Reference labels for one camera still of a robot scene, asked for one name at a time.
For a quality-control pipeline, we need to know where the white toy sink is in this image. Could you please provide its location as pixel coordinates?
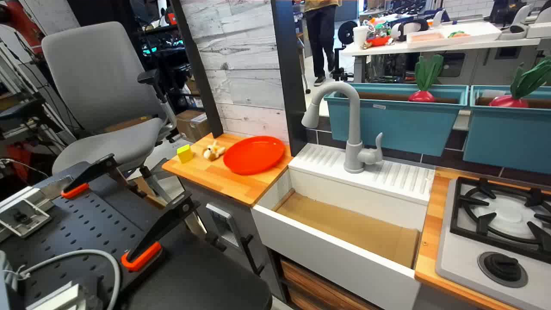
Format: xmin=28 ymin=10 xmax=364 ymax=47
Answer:
xmin=252 ymin=145 xmax=436 ymax=310

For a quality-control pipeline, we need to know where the toy radish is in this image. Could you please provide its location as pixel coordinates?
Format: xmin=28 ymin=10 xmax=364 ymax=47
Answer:
xmin=409 ymin=55 xmax=445 ymax=102
xmin=490 ymin=59 xmax=551 ymax=109

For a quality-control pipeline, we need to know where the yellow block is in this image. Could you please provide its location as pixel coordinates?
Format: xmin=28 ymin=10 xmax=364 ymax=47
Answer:
xmin=176 ymin=145 xmax=195 ymax=164

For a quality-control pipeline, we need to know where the grey faucet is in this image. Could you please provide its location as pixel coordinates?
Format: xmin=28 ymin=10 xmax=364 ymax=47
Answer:
xmin=302 ymin=81 xmax=385 ymax=174

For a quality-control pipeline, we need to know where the white background table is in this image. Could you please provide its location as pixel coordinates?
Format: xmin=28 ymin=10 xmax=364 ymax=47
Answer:
xmin=345 ymin=22 xmax=543 ymax=81

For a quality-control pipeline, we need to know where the front black orange clamp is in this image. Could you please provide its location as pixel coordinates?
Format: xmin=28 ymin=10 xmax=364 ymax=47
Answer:
xmin=121 ymin=193 xmax=197 ymax=272

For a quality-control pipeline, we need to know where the black perforated board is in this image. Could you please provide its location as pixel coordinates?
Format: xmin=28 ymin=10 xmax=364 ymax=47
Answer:
xmin=0 ymin=176 xmax=185 ymax=310

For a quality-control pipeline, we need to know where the orange plate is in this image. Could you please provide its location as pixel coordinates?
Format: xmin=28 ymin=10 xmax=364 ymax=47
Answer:
xmin=224 ymin=136 xmax=286 ymax=176

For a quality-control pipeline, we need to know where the grey cable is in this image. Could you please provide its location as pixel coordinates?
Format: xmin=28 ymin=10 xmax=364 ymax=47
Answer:
xmin=4 ymin=248 xmax=125 ymax=310

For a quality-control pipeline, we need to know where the small beige doll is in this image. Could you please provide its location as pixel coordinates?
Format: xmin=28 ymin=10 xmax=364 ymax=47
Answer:
xmin=202 ymin=140 xmax=226 ymax=160

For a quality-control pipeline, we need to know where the grey office chair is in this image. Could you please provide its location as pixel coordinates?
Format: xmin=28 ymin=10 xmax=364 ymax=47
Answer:
xmin=42 ymin=21 xmax=176 ymax=174

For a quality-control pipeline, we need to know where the left toy radish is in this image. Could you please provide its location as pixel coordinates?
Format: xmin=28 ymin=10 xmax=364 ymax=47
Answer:
xmin=409 ymin=55 xmax=445 ymax=102

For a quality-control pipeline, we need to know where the right toy radish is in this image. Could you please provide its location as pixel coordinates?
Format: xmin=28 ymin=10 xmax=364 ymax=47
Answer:
xmin=490 ymin=59 xmax=551 ymax=109

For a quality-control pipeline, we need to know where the right teal planter box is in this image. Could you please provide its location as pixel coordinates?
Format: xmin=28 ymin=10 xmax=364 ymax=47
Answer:
xmin=464 ymin=84 xmax=551 ymax=174

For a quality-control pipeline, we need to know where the teal planter box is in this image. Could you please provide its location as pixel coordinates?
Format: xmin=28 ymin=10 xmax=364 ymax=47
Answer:
xmin=324 ymin=81 xmax=471 ymax=159
xmin=464 ymin=84 xmax=551 ymax=174

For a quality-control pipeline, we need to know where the grey toy stove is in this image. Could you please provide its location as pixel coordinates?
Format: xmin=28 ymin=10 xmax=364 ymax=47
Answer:
xmin=436 ymin=177 xmax=551 ymax=310

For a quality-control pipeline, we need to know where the black orange clamp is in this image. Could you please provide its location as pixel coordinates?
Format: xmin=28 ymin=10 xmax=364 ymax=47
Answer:
xmin=121 ymin=193 xmax=197 ymax=272
xmin=61 ymin=155 xmax=118 ymax=200

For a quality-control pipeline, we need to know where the wooden counter top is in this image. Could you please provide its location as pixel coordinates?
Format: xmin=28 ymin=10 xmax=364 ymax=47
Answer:
xmin=162 ymin=134 xmax=292 ymax=208

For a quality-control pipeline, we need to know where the rear black orange clamp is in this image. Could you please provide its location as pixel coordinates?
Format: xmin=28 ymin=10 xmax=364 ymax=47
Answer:
xmin=61 ymin=155 xmax=118 ymax=200

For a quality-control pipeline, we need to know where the person in dark trousers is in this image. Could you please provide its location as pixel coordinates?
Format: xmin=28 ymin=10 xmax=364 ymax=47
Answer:
xmin=304 ymin=0 xmax=343 ymax=84

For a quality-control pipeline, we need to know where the left teal planter box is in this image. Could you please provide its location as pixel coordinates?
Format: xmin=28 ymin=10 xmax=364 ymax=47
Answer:
xmin=324 ymin=81 xmax=471 ymax=159

